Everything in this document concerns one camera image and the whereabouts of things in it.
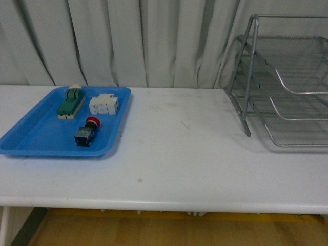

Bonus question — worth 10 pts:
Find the blue plastic tray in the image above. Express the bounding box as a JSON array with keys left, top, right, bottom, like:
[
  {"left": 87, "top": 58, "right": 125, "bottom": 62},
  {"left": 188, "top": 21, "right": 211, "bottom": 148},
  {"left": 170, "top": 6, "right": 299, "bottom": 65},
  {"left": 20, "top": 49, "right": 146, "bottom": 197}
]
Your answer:
[{"left": 1, "top": 87, "right": 131, "bottom": 157}]

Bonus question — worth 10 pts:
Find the white curtain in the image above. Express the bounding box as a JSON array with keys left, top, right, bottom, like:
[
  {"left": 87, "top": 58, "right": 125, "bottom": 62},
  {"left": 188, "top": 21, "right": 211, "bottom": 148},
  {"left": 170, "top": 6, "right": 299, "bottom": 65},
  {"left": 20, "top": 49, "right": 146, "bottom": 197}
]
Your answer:
[{"left": 1, "top": 1, "right": 327, "bottom": 88}]

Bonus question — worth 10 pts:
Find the red emergency stop button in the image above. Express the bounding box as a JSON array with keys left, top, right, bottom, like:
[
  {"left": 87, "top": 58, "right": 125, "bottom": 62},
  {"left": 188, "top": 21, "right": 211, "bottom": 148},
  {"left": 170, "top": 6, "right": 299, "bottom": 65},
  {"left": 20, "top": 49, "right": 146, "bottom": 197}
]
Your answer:
[{"left": 74, "top": 116, "right": 101, "bottom": 147}]

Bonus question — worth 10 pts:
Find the white circuit breaker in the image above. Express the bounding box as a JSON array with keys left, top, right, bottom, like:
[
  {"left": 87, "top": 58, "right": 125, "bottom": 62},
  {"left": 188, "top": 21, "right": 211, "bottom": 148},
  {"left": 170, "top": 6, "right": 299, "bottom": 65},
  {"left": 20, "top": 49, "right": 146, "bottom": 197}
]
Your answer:
[{"left": 89, "top": 94, "right": 119, "bottom": 115}]

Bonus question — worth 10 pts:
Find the green knife switch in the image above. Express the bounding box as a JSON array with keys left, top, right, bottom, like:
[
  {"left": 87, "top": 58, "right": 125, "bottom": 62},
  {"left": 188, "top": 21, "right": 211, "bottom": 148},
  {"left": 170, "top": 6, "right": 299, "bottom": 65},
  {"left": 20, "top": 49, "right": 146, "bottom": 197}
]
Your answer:
[{"left": 56, "top": 84, "right": 86, "bottom": 119}]

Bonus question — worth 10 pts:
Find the silver wire mesh rack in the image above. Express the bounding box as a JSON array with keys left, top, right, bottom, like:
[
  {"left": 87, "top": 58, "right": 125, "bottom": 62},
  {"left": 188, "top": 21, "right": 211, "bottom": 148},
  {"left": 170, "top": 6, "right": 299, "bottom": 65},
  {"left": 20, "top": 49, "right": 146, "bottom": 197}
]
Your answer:
[{"left": 225, "top": 14, "right": 327, "bottom": 150}]

